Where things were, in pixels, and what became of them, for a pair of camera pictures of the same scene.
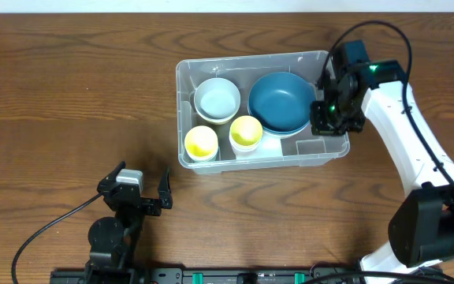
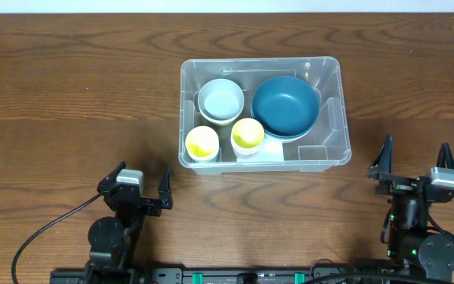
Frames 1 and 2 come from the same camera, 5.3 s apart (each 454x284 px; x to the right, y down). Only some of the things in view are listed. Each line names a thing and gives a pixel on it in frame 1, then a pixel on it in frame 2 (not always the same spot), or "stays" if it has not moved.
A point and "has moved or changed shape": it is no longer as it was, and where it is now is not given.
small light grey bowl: (217, 100) stays
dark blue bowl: (282, 102) has moved or changed shape
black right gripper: (327, 119) to (412, 185)
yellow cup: (246, 130) stays
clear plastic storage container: (251, 112) stays
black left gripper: (139, 202) stays
